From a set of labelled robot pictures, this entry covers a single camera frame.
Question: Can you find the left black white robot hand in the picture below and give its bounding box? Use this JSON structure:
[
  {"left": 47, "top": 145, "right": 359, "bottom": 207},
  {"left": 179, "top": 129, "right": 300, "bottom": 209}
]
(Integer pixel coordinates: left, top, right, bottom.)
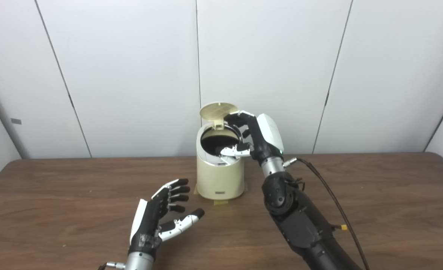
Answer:
[{"left": 128, "top": 178, "right": 205, "bottom": 261}]

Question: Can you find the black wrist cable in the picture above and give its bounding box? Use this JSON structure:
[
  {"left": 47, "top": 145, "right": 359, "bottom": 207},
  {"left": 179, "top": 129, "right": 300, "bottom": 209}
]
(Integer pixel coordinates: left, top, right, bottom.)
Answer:
[
  {"left": 283, "top": 157, "right": 370, "bottom": 270},
  {"left": 98, "top": 261, "right": 126, "bottom": 270}
]

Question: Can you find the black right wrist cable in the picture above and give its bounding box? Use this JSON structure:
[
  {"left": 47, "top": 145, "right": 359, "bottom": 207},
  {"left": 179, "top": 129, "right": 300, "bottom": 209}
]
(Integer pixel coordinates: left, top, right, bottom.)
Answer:
[{"left": 283, "top": 157, "right": 370, "bottom": 270}]

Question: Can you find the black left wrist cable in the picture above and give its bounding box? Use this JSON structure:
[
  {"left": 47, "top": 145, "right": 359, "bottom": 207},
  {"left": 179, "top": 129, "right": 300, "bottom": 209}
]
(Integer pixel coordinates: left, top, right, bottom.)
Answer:
[{"left": 98, "top": 261, "right": 126, "bottom": 270}]

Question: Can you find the cream-colored round bin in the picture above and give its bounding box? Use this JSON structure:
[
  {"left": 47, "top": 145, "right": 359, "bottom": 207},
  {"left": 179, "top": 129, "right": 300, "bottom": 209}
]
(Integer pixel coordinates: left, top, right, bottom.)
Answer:
[{"left": 196, "top": 124, "right": 245, "bottom": 200}]

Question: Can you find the cream round bin lid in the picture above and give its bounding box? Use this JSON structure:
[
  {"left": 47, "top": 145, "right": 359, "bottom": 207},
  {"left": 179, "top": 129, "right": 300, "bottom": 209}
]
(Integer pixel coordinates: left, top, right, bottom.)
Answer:
[{"left": 200, "top": 102, "right": 239, "bottom": 130}]

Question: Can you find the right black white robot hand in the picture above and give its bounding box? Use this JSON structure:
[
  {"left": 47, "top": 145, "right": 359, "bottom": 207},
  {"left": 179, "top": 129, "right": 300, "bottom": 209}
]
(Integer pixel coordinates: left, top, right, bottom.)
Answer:
[{"left": 216, "top": 111, "right": 285, "bottom": 165}]

